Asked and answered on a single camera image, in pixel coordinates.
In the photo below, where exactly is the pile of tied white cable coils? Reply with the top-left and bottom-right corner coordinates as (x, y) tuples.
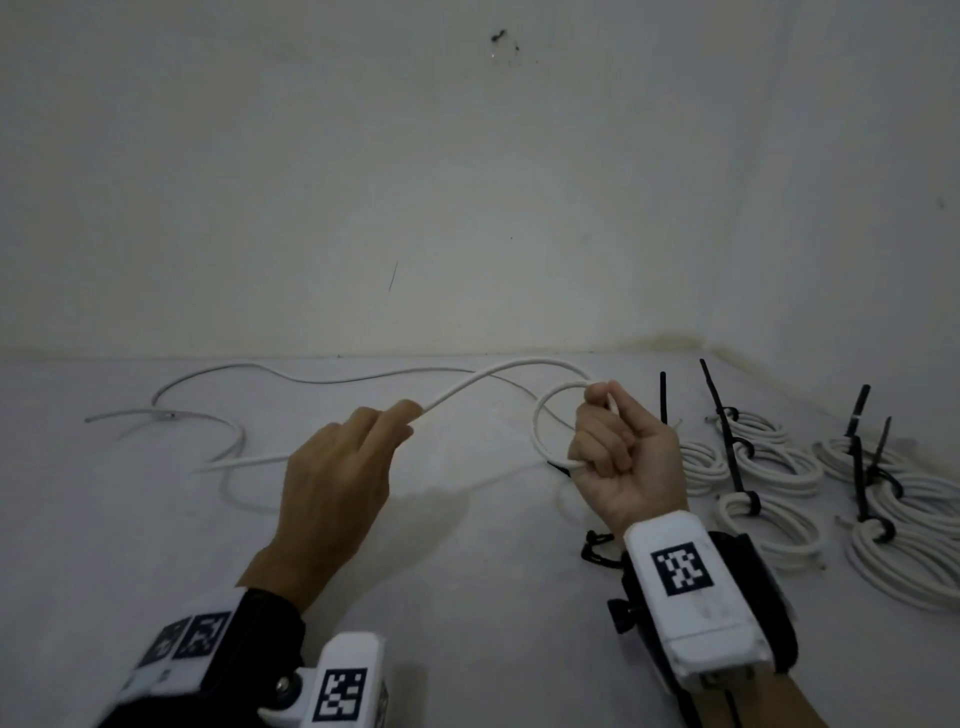
(677, 408), (960, 614)

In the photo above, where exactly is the person's right forearm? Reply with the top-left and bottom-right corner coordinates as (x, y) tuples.
(675, 669), (843, 728)

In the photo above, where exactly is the white left wrist marker block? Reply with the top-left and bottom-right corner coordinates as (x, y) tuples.
(118, 588), (250, 699)

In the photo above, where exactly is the long white cable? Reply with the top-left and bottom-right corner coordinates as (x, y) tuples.
(84, 357), (624, 519)

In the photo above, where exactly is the white right wrist camera unit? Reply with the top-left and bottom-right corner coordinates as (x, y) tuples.
(607, 510), (775, 695)

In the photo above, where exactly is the small black strap loop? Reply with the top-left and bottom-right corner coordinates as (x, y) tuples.
(580, 530), (625, 569)

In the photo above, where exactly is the person's left hand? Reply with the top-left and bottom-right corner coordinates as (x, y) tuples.
(238, 399), (426, 613)

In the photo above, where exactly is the person's right hand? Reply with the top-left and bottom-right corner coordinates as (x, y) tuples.
(567, 381), (690, 537)

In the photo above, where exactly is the black right wrist strap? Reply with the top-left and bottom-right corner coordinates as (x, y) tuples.
(708, 531), (801, 676)

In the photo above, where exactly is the white left wrist camera unit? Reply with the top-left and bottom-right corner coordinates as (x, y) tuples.
(257, 632), (391, 728)

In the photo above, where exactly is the white wrist camera unit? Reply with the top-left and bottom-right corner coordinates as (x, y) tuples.
(607, 510), (775, 695)
(257, 632), (391, 728)

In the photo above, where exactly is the set of black zip ties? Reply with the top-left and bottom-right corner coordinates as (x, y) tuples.
(658, 358), (906, 543)

